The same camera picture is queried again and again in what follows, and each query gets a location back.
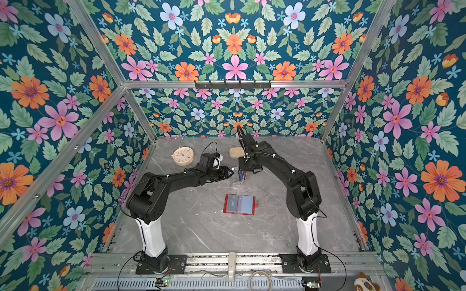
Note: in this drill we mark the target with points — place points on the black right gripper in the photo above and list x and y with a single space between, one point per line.
242 166

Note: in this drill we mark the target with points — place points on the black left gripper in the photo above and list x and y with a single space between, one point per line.
223 173

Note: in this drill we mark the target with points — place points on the cards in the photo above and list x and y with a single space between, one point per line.
242 176

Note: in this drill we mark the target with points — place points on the red leather card holder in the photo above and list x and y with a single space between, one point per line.
240 204

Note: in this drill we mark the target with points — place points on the clear acrylic card stand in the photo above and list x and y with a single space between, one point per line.
238 177

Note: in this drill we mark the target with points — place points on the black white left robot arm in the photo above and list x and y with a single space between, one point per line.
148 201

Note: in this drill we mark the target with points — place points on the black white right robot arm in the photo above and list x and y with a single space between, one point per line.
303 196

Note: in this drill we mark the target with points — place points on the beige glasses case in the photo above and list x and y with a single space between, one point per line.
236 152

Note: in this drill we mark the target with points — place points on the pink round alarm clock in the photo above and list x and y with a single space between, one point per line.
183 156

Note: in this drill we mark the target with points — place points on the black hook bar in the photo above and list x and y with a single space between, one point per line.
226 85

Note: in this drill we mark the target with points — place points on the white vent grille strip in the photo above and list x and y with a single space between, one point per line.
198 284

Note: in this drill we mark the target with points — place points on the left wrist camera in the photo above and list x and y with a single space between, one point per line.
211 161

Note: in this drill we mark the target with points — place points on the white rail clip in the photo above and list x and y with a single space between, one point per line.
231 273

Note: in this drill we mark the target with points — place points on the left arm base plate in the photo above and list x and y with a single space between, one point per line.
162 265

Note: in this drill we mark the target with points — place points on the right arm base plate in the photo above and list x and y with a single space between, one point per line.
290 265

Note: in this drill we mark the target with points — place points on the aluminium front rail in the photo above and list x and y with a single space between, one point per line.
340 264

